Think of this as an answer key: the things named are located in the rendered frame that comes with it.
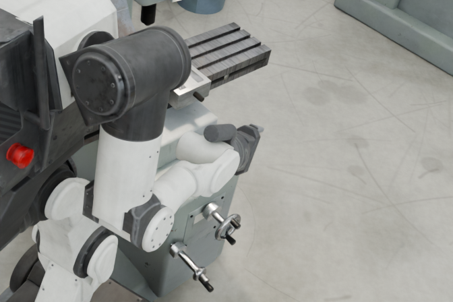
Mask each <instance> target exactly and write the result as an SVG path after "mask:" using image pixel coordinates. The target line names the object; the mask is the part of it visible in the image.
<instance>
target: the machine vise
mask: <svg viewBox="0 0 453 302"><path fill-rule="evenodd" d="M210 85H211V80H209V79H208V78H207V77H206V76H205V75H204V74H202V73H201V72H200V71H198V70H197V69H196V68H195V67H194V66H193V65H191V73H190V75H189V78H188V80H187V81H186V82H185V83H184V85H182V87H180V88H178V89H176V90H173V91H172V92H170V94H169V101H168V103H169V104H170V105H171V106H172V107H173V108H174V109H176V110H179V109H182V108H183V107H186V106H187V105H190V104H192V103H194V102H196V101H198V99H197V98H195V97H194V96H193V93H194V92H198V93H199V94H201V95H202V96H203V97H204V98H205V97H207V96H208V95H209V92H210Z"/></svg>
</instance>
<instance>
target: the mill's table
mask: <svg viewBox="0 0 453 302"><path fill-rule="evenodd" d="M240 29H241V27H240V26H239V25H237V24H236V23H234V22H233V23H230V24H227V25H224V26H221V27H219V28H215V29H213V30H210V31H207V32H204V33H202V34H198V35H196V36H192V37H191V38H187V39H185V40H184V41H185V42H186V44H187V46H188V48H189V51H190V53H191V64H192V65H193V66H194V67H195V68H196V69H197V70H198V71H200V72H201V73H202V74H204V75H205V76H206V77H207V78H208V79H209V80H211V85H210V90H212V89H214V88H217V87H219V86H221V85H223V84H225V83H228V82H230V81H232V80H235V79H237V78H240V77H241V76H244V75H246V74H248V73H251V72H253V71H255V70H257V69H259V68H261V67H264V66H266V65H268V61H269V58H270V53H271V50H272V49H270V48H269V47H267V46H266V45H264V44H263V45H261V43H262V42H260V41H259V40H258V39H257V38H255V37H250V36H251V34H250V33H248V32H247V31H246V30H244V29H242V30H240ZM99 133H100V124H99V125H94V126H93V128H92V130H91V131H90V132H89V133H88V134H86V135H85V136H84V146H85V145H87V144H89V143H92V142H94V141H96V140H99Z"/></svg>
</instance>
